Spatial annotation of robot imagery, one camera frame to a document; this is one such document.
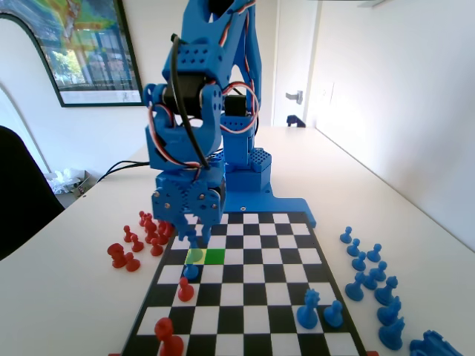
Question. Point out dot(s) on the blue gripper with gears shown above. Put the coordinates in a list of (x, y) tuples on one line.
[(171, 198)]

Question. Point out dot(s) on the tall blue chess piece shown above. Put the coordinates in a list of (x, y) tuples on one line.
[(193, 246)]

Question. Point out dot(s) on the blue SO-100 robot arm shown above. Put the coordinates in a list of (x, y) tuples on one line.
[(208, 63)]

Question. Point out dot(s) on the red chess piece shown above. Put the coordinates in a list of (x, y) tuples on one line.
[(142, 219), (168, 229), (162, 238), (149, 223), (151, 236)]

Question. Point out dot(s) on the blue chess pawn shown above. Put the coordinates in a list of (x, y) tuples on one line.
[(346, 236), (333, 315), (380, 272), (375, 254), (358, 263), (353, 249), (191, 272), (370, 282)]

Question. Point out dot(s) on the black and white chess board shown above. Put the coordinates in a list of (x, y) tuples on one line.
[(252, 282)]

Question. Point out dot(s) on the red chess rook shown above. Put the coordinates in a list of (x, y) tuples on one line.
[(117, 256)]

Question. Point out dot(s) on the large red chess pawn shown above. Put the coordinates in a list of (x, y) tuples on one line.
[(167, 337)]

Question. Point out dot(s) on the blue chess queen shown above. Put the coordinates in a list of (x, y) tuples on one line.
[(308, 311)]

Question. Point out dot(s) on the blue crowned chess piece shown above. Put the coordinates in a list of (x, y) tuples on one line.
[(386, 294)]

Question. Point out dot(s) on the blue chess knight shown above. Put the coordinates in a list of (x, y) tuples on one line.
[(389, 314), (392, 335)]

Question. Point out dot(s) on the small cardboard box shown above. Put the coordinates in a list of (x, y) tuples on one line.
[(84, 181)]

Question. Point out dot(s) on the crumpled white paper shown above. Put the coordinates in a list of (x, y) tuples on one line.
[(63, 180)]

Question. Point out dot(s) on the small blue printed part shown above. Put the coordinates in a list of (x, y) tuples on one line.
[(295, 121)]

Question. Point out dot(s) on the black chair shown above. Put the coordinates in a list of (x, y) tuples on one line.
[(26, 207)]

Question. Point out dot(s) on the framed colourful poster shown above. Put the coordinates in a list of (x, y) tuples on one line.
[(96, 55)]

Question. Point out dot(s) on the white door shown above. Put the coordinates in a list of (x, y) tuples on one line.
[(297, 55)]

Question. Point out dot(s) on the white curved panel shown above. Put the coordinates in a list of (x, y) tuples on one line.
[(22, 74)]

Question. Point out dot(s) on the large blue printed part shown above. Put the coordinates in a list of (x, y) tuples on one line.
[(432, 345)]

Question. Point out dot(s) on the blue printed base plate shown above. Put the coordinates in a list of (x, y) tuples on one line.
[(282, 205)]

